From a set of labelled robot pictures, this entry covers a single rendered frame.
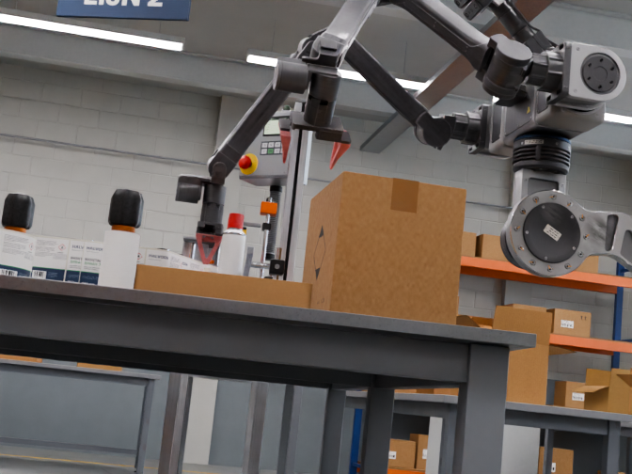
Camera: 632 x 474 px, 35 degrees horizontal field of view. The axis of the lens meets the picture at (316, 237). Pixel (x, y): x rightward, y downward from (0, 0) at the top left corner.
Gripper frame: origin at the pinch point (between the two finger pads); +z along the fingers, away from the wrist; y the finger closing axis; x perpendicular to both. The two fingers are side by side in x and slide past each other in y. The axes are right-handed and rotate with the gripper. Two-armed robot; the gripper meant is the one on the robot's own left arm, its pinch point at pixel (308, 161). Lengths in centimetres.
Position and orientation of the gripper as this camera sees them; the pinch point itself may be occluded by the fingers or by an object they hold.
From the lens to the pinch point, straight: 204.2
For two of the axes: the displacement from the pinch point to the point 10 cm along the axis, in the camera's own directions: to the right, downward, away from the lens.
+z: -2.0, 8.5, 4.9
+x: 1.1, 5.2, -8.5
